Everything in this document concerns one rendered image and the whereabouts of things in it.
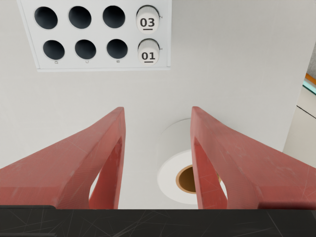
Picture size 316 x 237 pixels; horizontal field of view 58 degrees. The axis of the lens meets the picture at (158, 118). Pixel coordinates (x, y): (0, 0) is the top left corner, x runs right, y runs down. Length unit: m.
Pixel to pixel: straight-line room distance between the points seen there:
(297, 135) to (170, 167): 0.80
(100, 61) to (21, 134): 0.13
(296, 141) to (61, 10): 0.92
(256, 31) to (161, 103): 0.09
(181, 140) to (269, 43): 0.10
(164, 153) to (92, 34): 0.11
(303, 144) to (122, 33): 0.92
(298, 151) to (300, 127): 0.11
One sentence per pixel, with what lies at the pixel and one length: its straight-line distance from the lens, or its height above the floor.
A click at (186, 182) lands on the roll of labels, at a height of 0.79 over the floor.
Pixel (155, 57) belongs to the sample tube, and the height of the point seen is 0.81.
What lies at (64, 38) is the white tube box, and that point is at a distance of 0.18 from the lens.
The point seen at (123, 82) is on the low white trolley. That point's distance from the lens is 0.23.
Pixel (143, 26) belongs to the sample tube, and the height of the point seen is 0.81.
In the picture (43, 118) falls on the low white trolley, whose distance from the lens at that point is 0.27.
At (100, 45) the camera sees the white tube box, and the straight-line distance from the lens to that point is 0.18.
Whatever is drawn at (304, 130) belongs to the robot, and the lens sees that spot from 1.00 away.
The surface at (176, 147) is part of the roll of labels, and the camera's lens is 0.23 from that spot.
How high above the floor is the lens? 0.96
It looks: 53 degrees down
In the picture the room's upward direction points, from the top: 179 degrees clockwise
